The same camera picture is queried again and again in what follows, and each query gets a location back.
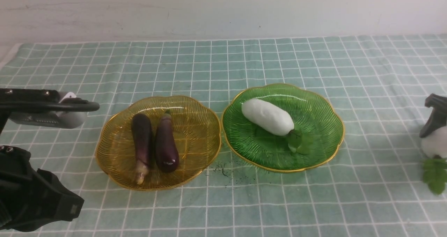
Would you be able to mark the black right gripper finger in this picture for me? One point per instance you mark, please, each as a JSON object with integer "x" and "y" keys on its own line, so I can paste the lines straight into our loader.
{"x": 438, "y": 116}

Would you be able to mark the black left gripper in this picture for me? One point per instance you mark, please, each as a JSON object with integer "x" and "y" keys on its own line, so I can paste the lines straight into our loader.
{"x": 32, "y": 198}

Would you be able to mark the purple eggplant with pale stem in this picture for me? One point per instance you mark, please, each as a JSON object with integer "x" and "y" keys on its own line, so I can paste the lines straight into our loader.
{"x": 141, "y": 128}

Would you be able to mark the dark purple eggplant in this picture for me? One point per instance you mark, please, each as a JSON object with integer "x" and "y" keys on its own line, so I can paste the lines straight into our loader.
{"x": 166, "y": 153}

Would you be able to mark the white radish with green leaves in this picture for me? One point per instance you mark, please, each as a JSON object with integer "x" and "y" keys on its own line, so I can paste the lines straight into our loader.
{"x": 278, "y": 122}

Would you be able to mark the green checkered tablecloth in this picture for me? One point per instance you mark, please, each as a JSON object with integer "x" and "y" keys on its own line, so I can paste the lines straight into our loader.
{"x": 372, "y": 188}

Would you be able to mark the green ribbed plastic plate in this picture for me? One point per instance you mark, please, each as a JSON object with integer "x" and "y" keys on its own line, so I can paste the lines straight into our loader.
{"x": 320, "y": 130}

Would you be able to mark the amber ribbed plastic plate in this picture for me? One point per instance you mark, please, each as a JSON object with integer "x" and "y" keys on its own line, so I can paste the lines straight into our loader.
{"x": 197, "y": 135}

